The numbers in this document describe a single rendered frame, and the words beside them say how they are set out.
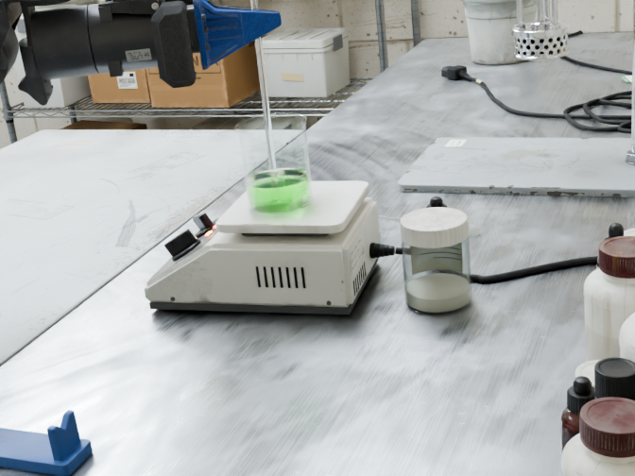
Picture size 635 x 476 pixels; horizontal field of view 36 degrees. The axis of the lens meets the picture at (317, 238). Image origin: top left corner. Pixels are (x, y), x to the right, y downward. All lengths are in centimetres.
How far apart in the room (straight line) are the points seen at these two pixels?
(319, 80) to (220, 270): 230
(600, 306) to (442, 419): 14
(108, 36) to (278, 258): 24
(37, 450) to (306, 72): 252
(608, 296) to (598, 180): 46
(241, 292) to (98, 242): 30
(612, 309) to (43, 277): 61
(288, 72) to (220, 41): 237
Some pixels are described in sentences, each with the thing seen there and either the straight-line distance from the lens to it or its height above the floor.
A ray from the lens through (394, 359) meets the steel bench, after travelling 80.
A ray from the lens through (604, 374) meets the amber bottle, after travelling 58.
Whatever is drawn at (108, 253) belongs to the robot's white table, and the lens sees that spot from 111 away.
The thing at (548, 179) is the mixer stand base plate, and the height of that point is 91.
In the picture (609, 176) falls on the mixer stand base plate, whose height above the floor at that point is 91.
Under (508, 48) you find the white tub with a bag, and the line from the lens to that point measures 182.
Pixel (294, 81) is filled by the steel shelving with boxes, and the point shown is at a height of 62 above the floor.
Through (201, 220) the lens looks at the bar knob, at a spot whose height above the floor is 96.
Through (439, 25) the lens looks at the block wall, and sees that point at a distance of 334.
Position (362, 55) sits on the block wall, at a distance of 344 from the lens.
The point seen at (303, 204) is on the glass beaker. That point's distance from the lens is 88.
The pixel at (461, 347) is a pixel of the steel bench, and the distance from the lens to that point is 81.
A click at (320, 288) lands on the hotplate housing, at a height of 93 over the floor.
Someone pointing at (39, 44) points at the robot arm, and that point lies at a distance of 84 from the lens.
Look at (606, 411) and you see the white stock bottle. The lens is 54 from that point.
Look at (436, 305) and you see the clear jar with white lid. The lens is 86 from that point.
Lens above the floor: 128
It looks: 21 degrees down
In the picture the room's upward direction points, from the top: 6 degrees counter-clockwise
